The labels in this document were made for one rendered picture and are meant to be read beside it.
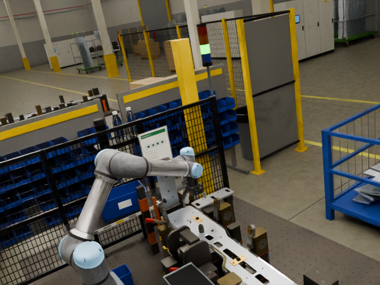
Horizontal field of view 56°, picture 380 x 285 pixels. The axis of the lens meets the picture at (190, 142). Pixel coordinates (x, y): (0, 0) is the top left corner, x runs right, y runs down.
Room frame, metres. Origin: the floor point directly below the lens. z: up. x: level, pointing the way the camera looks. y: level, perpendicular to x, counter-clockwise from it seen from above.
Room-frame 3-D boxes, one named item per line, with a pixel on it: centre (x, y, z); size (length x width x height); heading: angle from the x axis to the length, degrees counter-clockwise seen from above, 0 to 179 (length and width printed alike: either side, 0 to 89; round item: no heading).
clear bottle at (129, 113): (2.44, 0.38, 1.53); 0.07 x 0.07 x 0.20
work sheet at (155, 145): (2.40, 0.25, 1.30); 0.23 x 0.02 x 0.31; 117
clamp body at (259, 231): (1.59, -0.27, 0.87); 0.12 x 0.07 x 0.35; 117
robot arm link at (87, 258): (1.28, 0.50, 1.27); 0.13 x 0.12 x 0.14; 41
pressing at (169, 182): (2.11, 0.19, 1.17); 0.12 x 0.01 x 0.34; 117
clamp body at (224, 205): (1.92, -0.14, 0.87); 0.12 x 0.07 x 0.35; 117
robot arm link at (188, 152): (1.86, 0.03, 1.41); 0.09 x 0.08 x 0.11; 131
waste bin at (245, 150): (5.03, -0.94, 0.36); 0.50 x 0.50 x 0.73
